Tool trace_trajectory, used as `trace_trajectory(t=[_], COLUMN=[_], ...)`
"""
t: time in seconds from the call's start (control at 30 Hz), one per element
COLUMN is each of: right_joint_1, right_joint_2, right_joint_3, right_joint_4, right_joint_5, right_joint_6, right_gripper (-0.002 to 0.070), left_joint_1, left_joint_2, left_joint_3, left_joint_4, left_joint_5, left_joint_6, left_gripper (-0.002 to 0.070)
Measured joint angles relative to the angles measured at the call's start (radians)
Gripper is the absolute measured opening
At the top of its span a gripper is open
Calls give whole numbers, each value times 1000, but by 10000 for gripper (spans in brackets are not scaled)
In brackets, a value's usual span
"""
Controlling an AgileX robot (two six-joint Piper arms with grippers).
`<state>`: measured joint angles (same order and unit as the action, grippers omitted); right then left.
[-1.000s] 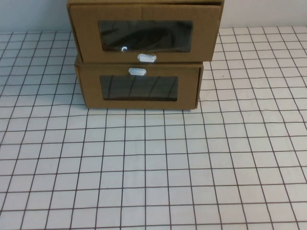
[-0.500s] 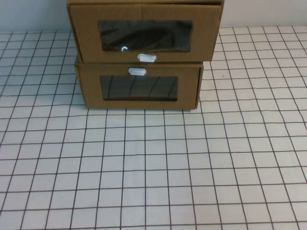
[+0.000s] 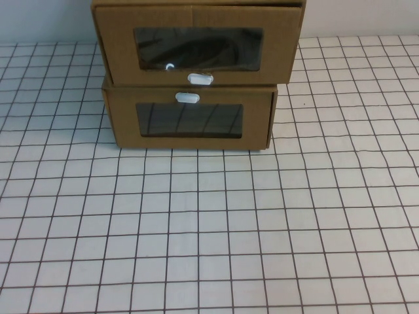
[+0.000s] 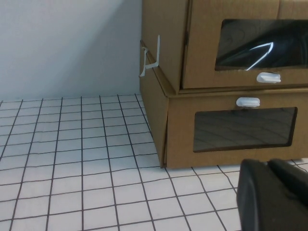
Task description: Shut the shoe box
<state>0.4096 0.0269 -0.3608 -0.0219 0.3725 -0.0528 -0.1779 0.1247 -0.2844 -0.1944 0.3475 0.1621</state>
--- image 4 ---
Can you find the white plastic connector clip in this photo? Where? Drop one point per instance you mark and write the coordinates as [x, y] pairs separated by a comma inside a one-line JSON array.
[[157, 55]]

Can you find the cardboard shoe box shell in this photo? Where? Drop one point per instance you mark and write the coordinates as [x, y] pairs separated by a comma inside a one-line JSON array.
[[154, 115], [166, 36]]

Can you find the cardboard drawer with window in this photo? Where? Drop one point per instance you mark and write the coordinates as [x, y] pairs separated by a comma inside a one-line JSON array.
[[204, 48], [183, 103]]

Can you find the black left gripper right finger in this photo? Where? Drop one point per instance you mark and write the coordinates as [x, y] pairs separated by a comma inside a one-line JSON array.
[[291, 172]]

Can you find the cardboard drawer with flat window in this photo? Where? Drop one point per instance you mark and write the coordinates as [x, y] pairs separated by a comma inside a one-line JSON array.
[[183, 103]]

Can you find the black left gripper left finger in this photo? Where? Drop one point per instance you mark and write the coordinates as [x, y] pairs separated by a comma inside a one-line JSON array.
[[269, 202]]

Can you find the white grid tablecloth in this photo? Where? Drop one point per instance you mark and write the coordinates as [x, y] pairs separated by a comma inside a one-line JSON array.
[[72, 168]]

